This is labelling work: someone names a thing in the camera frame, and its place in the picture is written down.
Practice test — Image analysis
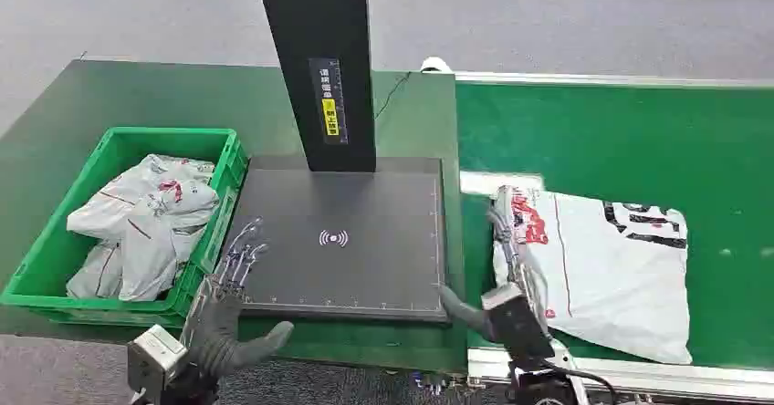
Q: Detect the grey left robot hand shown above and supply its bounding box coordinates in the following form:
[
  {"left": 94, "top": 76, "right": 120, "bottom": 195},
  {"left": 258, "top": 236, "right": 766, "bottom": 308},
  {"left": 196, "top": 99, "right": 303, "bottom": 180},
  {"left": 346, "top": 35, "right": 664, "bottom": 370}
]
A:
[{"left": 180, "top": 216, "right": 295, "bottom": 383}]

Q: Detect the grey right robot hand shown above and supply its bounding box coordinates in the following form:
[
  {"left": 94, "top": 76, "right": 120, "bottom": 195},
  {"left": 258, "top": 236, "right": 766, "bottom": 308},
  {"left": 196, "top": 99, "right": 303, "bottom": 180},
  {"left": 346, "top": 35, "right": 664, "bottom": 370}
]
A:
[{"left": 438, "top": 203, "right": 556, "bottom": 369}]

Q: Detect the white parcel with black print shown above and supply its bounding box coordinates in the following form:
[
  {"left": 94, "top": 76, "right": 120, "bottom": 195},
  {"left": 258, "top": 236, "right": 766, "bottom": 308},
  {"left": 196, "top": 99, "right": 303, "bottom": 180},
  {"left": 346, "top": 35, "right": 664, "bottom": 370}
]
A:
[{"left": 490, "top": 185, "right": 695, "bottom": 366}]

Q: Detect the green plastic crate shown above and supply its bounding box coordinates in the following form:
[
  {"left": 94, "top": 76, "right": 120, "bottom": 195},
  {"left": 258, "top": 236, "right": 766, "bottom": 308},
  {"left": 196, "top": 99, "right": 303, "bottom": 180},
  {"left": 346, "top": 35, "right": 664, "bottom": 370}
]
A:
[{"left": 0, "top": 126, "right": 250, "bottom": 329}]

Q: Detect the grey crumpled parcel bag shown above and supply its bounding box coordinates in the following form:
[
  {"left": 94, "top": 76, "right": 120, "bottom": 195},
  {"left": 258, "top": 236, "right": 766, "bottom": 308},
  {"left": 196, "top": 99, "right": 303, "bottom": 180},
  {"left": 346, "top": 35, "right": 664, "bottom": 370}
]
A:
[
  {"left": 65, "top": 214, "right": 183, "bottom": 303},
  {"left": 133, "top": 180, "right": 221, "bottom": 265}
]

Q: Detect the grey parcel with dark stripe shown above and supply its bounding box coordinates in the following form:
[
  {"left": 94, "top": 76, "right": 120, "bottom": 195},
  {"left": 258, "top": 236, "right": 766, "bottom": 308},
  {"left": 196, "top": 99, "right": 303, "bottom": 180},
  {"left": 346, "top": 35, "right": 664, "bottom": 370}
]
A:
[{"left": 66, "top": 180, "right": 160, "bottom": 242}]

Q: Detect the grey parcel with red print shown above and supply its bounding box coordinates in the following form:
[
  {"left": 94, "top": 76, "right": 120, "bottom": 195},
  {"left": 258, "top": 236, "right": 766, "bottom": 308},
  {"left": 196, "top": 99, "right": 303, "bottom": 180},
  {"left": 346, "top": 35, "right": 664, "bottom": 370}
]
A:
[{"left": 105, "top": 153, "right": 217, "bottom": 205}]

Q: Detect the green conveyor belt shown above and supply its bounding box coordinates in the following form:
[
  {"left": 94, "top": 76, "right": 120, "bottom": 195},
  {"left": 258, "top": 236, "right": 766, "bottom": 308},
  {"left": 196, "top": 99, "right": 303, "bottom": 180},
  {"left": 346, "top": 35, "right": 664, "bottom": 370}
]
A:
[{"left": 455, "top": 80, "right": 774, "bottom": 371}]

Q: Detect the black and yellow column label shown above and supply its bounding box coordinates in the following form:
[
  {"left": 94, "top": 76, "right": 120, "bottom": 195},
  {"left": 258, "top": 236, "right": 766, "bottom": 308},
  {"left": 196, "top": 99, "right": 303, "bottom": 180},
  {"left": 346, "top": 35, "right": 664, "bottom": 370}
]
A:
[{"left": 308, "top": 57, "right": 350, "bottom": 146}]

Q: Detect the white round object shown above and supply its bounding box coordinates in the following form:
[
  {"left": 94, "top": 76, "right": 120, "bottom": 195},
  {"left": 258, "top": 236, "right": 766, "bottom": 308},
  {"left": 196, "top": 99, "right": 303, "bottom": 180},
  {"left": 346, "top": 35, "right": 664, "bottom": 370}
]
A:
[{"left": 419, "top": 56, "right": 454, "bottom": 75}]

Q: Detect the black scanner column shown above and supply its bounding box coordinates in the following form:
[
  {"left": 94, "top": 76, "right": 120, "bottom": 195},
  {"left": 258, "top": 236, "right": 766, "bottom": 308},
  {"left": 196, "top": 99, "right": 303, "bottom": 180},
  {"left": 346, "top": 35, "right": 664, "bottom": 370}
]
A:
[{"left": 254, "top": 0, "right": 378, "bottom": 174}]

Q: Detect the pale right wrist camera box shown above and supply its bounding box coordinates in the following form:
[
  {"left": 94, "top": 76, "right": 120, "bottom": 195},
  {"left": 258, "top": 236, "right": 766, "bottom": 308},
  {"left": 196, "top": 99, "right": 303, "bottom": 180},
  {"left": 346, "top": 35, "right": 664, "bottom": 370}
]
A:
[{"left": 481, "top": 283, "right": 525, "bottom": 313}]

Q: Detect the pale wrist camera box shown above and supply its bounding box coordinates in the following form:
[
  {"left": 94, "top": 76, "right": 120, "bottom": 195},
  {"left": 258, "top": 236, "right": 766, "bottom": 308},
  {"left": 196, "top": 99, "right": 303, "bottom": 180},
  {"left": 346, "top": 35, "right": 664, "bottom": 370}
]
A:
[
  {"left": 481, "top": 283, "right": 525, "bottom": 313},
  {"left": 127, "top": 325, "right": 189, "bottom": 403}
]

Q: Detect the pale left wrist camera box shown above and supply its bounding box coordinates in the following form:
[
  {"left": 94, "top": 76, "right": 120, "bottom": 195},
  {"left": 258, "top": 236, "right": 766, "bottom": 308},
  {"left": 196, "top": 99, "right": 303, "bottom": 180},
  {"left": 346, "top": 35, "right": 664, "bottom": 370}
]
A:
[{"left": 127, "top": 325, "right": 189, "bottom": 403}]

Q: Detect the black scanner base plate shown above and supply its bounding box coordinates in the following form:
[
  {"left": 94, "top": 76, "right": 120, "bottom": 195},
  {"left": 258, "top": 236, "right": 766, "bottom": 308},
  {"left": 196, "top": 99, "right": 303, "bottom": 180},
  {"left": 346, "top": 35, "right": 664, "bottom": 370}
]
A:
[{"left": 213, "top": 156, "right": 450, "bottom": 324}]

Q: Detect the thin black cable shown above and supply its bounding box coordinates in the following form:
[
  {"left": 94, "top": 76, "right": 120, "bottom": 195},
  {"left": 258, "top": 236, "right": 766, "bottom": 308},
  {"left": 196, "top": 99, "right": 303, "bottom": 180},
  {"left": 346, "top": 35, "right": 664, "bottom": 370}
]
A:
[{"left": 373, "top": 70, "right": 413, "bottom": 122}]

